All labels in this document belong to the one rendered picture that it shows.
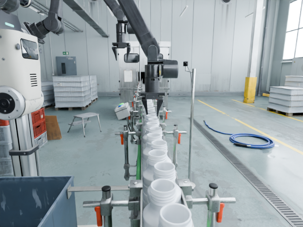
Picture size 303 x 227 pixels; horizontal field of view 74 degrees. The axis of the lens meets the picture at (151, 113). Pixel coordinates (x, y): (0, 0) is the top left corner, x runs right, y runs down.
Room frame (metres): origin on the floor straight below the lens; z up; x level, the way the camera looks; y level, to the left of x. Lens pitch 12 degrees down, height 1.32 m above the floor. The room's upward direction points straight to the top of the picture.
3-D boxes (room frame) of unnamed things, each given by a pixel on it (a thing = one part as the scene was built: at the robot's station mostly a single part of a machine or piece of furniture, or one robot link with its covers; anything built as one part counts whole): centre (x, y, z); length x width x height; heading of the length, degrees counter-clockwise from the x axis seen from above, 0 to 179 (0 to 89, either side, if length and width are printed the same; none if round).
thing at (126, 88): (6.24, 0.24, 1.05); 1.60 x 1.40 x 2.10; 3
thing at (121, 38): (1.24, 0.18, 1.51); 0.10 x 0.07 x 0.07; 92
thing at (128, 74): (5.45, 0.62, 1.22); 0.23 x 0.03 x 0.32; 93
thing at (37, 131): (3.35, 2.17, 0.33); 0.61 x 0.41 x 0.22; 5
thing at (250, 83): (8.69, -4.25, 0.55); 0.40 x 0.40 x 1.10; 3
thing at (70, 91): (7.48, 2.90, 0.59); 1.24 x 1.03 x 1.17; 5
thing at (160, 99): (0.79, -0.01, 1.19); 0.07 x 0.07 x 0.09; 2
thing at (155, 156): (0.38, -0.01, 1.08); 0.06 x 0.06 x 0.17
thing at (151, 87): (0.79, 0.00, 1.26); 0.10 x 0.07 x 0.07; 92
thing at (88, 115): (4.30, 1.50, 0.21); 0.61 x 0.47 x 0.41; 56
